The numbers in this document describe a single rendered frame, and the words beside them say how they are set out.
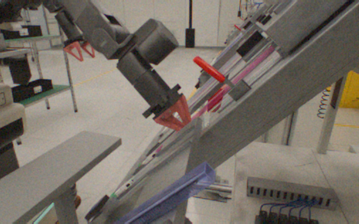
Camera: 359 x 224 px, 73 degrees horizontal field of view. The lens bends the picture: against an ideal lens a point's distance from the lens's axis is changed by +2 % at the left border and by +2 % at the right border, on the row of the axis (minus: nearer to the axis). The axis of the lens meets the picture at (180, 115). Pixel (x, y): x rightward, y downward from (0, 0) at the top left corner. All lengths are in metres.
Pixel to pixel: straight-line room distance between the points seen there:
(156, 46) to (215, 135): 0.19
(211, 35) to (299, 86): 8.91
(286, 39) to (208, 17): 8.87
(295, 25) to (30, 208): 0.88
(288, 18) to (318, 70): 0.09
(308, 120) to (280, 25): 1.65
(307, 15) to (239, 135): 0.19
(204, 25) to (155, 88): 8.82
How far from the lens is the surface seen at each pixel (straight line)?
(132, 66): 0.48
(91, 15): 0.52
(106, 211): 0.55
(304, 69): 0.36
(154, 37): 0.46
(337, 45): 0.37
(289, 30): 0.39
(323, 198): 0.88
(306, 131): 2.04
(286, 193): 0.86
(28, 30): 3.05
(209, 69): 0.39
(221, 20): 9.19
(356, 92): 3.92
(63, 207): 1.21
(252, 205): 0.83
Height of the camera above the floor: 1.17
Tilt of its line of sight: 23 degrees down
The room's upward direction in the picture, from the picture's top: straight up
